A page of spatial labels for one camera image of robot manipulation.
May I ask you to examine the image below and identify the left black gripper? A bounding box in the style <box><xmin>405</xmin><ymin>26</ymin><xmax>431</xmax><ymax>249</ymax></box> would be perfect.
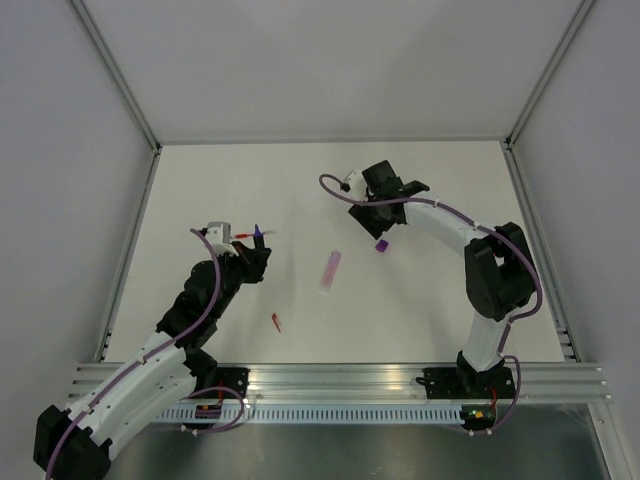
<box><xmin>209</xmin><ymin>241</ymin><xmax>271</xmax><ymax>320</ymax></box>

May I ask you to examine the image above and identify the purple highlighter cap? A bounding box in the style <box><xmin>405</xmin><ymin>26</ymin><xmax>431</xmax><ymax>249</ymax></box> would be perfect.
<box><xmin>375</xmin><ymin>239</ymin><xmax>389</xmax><ymax>253</ymax></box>

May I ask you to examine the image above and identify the black purple highlighter pen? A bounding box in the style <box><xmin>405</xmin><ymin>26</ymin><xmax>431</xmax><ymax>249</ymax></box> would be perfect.
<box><xmin>253</xmin><ymin>224</ymin><xmax>265</xmax><ymax>250</ymax></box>

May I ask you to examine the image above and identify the pink marker pen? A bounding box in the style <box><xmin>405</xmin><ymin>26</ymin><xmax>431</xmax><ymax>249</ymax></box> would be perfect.
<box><xmin>319</xmin><ymin>251</ymin><xmax>341</xmax><ymax>292</ymax></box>

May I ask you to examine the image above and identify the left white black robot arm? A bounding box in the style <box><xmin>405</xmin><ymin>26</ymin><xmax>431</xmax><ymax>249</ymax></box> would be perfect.
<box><xmin>33</xmin><ymin>234</ymin><xmax>271</xmax><ymax>479</ymax></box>

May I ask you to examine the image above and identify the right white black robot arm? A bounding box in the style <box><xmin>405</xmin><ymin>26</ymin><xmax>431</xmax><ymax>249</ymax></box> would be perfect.
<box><xmin>340</xmin><ymin>161</ymin><xmax>543</xmax><ymax>398</ymax></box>

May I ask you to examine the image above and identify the red ballpoint pen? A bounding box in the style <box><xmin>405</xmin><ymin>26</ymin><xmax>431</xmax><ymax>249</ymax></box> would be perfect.
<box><xmin>232</xmin><ymin>230</ymin><xmax>277</xmax><ymax>240</ymax></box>

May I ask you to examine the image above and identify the red pen cap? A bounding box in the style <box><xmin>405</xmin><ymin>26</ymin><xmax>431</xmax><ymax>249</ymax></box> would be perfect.
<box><xmin>271</xmin><ymin>312</ymin><xmax>282</xmax><ymax>333</ymax></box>

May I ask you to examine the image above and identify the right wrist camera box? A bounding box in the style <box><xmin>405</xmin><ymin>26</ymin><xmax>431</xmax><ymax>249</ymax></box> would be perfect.
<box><xmin>340</xmin><ymin>170</ymin><xmax>367</xmax><ymax>199</ymax></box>

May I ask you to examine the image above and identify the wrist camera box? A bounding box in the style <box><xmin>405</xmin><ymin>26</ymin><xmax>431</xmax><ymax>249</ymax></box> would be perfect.
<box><xmin>205</xmin><ymin>221</ymin><xmax>236</xmax><ymax>255</ymax></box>
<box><xmin>340</xmin><ymin>170</ymin><xmax>367</xmax><ymax>199</ymax></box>

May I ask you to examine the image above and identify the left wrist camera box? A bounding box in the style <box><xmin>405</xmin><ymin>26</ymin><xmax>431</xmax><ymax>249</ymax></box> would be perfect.
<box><xmin>205</xmin><ymin>221</ymin><xmax>236</xmax><ymax>255</ymax></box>

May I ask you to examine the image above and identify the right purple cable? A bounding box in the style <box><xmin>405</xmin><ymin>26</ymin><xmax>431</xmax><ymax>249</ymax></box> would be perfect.
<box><xmin>318</xmin><ymin>173</ymin><xmax>544</xmax><ymax>351</ymax></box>

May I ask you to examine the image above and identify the purple cable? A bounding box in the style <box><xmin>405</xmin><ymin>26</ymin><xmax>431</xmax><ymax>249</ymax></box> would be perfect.
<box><xmin>318</xmin><ymin>173</ymin><xmax>544</xmax><ymax>351</ymax></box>
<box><xmin>44</xmin><ymin>227</ymin><xmax>224</xmax><ymax>474</ymax></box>

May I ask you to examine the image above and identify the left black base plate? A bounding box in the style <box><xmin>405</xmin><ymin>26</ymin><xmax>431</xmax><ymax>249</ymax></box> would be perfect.
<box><xmin>196</xmin><ymin>367</ymin><xmax>250</xmax><ymax>400</ymax></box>

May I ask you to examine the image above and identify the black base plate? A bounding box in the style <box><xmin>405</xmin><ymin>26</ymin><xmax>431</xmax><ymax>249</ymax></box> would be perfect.
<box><xmin>196</xmin><ymin>367</ymin><xmax>250</xmax><ymax>400</ymax></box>
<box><xmin>416</xmin><ymin>366</ymin><xmax>516</xmax><ymax>400</ymax></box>

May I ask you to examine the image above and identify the aluminium front rail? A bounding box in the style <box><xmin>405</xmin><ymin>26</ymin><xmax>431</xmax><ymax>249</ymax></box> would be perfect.
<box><xmin>69</xmin><ymin>363</ymin><xmax>614</xmax><ymax>404</ymax></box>

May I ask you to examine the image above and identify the right aluminium frame post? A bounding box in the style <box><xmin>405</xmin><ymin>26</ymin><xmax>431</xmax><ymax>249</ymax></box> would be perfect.
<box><xmin>503</xmin><ymin>0</ymin><xmax>601</xmax><ymax>151</ymax></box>

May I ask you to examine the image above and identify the aluminium frame post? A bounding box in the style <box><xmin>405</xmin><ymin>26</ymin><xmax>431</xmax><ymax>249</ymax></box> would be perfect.
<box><xmin>503</xmin><ymin>0</ymin><xmax>601</xmax><ymax>151</ymax></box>
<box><xmin>64</xmin><ymin>0</ymin><xmax>162</xmax><ymax>154</ymax></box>

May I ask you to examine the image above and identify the white slotted cable duct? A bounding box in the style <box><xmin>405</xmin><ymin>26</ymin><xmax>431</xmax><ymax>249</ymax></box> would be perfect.
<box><xmin>154</xmin><ymin>403</ymin><xmax>463</xmax><ymax>425</ymax></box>

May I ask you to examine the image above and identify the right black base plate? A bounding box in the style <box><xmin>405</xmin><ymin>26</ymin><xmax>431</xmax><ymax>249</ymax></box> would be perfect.
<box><xmin>416</xmin><ymin>366</ymin><xmax>516</xmax><ymax>400</ymax></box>

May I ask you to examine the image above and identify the left aluminium frame post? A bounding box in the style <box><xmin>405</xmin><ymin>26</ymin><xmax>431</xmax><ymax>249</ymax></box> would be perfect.
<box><xmin>64</xmin><ymin>0</ymin><xmax>162</xmax><ymax>154</ymax></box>

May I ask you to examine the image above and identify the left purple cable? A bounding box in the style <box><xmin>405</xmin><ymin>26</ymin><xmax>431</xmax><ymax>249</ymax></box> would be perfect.
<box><xmin>44</xmin><ymin>227</ymin><xmax>224</xmax><ymax>474</ymax></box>

